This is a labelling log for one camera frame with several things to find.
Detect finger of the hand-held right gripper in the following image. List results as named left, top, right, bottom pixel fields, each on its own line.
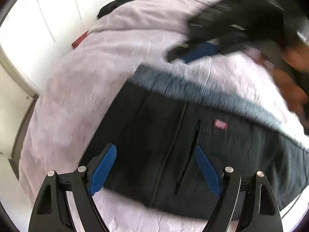
left=167, top=41, right=225, bottom=64

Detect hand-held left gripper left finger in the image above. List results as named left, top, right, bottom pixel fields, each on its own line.
left=28, top=143, right=118, bottom=232

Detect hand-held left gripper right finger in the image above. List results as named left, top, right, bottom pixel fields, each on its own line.
left=194, top=145, right=284, bottom=232

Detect black pants with grey waistband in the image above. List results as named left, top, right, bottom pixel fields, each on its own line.
left=81, top=64, right=309, bottom=219

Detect person's right hand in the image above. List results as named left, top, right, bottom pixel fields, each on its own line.
left=272, top=44, right=309, bottom=116

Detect lilac embossed blanket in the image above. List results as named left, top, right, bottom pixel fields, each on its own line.
left=19, top=0, right=309, bottom=232

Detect black clothing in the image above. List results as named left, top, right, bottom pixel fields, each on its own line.
left=97, top=0, right=137, bottom=18

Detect red item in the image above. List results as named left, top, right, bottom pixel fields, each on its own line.
left=72, top=30, right=91, bottom=49

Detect white wardrobe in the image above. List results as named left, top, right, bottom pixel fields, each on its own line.
left=14, top=0, right=102, bottom=51

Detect grey bed frame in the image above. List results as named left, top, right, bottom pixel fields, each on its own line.
left=8, top=94, right=40, bottom=172

